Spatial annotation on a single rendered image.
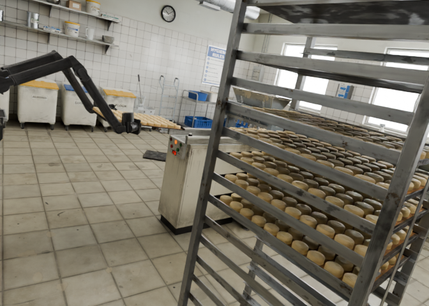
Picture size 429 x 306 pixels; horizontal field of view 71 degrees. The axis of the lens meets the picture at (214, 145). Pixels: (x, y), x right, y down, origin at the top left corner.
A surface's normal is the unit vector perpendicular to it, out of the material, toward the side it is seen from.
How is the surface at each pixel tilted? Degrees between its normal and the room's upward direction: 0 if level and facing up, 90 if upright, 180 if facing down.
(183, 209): 90
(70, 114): 90
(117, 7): 90
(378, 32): 90
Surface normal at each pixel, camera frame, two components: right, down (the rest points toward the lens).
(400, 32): -0.74, 0.02
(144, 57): 0.55, 0.29
